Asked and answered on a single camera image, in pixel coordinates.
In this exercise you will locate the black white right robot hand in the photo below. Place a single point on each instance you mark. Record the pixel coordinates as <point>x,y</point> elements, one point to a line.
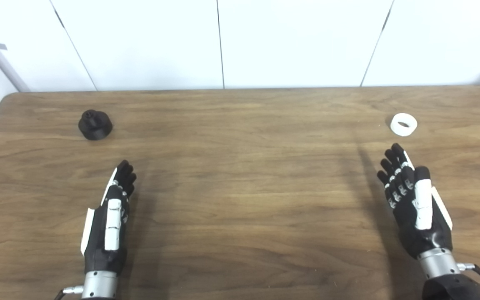
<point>423,208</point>

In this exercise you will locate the round black plastic part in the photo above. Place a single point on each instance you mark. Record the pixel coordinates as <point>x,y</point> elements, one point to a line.
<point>95,127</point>

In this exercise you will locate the grey wall corner trim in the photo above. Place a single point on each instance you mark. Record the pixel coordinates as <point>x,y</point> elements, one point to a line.
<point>2,58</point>

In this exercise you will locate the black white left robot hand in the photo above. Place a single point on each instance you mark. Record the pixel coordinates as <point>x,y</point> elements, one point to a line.
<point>113,227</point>

